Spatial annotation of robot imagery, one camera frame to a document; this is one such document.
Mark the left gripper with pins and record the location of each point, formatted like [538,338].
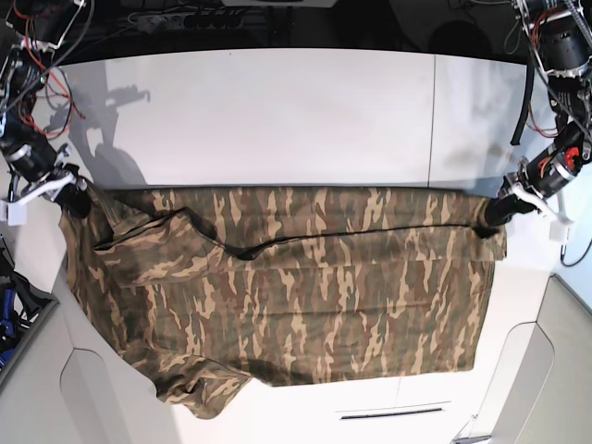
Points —
[543,176]

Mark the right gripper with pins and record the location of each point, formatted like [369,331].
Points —
[36,159]

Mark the camouflage T-shirt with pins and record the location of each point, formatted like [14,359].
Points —
[204,290]

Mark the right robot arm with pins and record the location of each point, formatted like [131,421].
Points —
[47,34]

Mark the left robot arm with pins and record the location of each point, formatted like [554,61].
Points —
[559,48]

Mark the blue and black equipment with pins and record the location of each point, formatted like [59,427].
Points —
[21,304]

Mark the black power strip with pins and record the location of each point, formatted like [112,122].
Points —
[220,19]

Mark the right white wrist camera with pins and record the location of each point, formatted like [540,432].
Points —
[14,206]

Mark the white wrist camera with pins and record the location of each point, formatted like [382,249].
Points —
[557,226]
[14,206]

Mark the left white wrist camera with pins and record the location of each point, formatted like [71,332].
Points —
[557,226]

